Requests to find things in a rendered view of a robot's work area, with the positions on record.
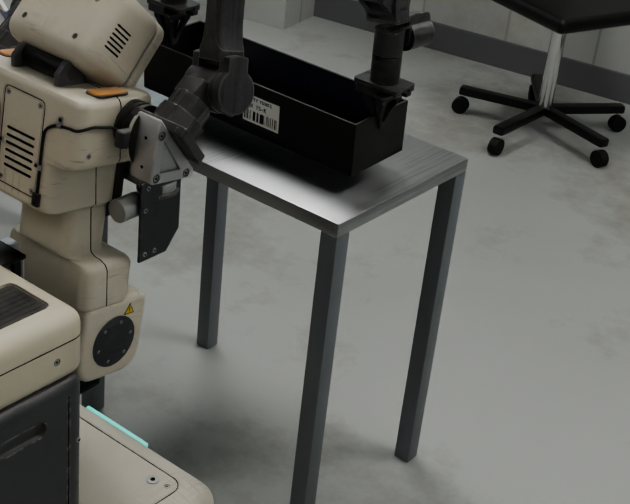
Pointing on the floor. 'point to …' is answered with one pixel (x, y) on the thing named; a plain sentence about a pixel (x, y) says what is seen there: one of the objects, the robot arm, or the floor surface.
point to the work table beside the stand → (335, 182)
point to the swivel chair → (616, 16)
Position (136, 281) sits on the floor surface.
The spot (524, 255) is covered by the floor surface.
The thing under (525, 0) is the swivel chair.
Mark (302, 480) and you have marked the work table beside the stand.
